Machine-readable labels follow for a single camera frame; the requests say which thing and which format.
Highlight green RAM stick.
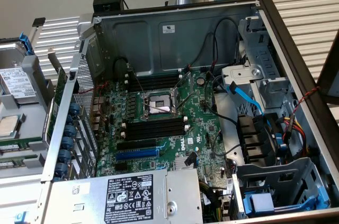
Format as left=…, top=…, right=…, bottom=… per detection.
left=0, top=139, right=44, bottom=153
left=0, top=156, right=38, bottom=169

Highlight silver socket cover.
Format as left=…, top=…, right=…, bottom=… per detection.
left=172, top=71, right=197, bottom=110

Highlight CPU socket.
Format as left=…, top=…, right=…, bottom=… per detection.
left=142, top=90, right=183, bottom=118

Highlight silver socket locking lever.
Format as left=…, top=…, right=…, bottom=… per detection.
left=131, top=69, right=147, bottom=95
left=144, top=101, right=174, bottom=115

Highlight green Dell motherboard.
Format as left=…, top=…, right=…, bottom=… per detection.
left=91, top=68, right=235, bottom=221

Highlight light blue slot clip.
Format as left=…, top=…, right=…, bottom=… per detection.
left=156, top=141, right=167, bottom=157

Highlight long black expansion slot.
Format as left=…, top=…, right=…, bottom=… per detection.
left=117, top=138, right=157, bottom=151

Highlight blue expansion slot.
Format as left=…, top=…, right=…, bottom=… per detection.
left=115, top=148, right=160, bottom=161

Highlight silver finned heatsink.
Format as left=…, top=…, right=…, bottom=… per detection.
left=174, top=155, right=199, bottom=172

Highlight grey metal PC case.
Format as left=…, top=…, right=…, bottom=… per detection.
left=41, top=0, right=339, bottom=224

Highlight black fan shroud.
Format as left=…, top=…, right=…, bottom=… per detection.
left=237, top=112, right=281, bottom=168

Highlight grey metal disk bay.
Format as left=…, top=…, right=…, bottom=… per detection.
left=221, top=16, right=295, bottom=111
left=234, top=156, right=333, bottom=221

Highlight green graphics card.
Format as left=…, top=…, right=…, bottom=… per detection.
left=46, top=46, right=69, bottom=147

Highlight silver power supply unit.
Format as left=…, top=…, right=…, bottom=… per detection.
left=39, top=168, right=204, bottom=224

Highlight grey parts rack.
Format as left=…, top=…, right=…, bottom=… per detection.
left=0, top=33, right=55, bottom=182

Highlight blue disk caddy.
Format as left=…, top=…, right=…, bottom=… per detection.
left=243, top=181, right=332, bottom=218

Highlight silver hard disk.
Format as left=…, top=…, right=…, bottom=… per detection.
left=0, top=40, right=37, bottom=106

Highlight dark box grey face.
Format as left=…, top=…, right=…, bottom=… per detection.
left=316, top=29, right=339, bottom=106

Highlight silver CPU chip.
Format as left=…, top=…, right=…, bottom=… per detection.
left=0, top=114, right=21, bottom=138

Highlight blue plastic tab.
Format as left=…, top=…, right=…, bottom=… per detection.
left=14, top=211, right=29, bottom=224

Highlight thick black wire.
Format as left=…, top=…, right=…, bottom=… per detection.
left=203, top=71, right=240, bottom=127

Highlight black looped wire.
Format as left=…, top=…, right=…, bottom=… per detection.
left=113, top=56, right=135, bottom=82

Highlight black SATA plug wire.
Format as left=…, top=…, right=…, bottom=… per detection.
left=184, top=151, right=199, bottom=167

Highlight thin black wire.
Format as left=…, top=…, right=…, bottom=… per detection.
left=189, top=16, right=242, bottom=74

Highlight red black twisted wire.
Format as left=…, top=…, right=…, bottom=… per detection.
left=78, top=80, right=110, bottom=120
left=290, top=85, right=320, bottom=119

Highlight blue SATA wire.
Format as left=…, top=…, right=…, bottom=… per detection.
left=227, top=80, right=265, bottom=116

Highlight main power wire bundle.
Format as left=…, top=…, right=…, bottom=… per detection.
left=198, top=180, right=223, bottom=224

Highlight black camera box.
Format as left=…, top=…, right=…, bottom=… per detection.
left=92, top=0, right=125, bottom=15

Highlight red yellow power wires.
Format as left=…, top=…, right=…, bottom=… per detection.
left=280, top=114, right=312, bottom=157

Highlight small black bracket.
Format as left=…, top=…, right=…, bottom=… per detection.
left=31, top=17, right=46, bottom=28

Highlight blue disk rail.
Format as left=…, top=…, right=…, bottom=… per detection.
left=19, top=32, right=35, bottom=57

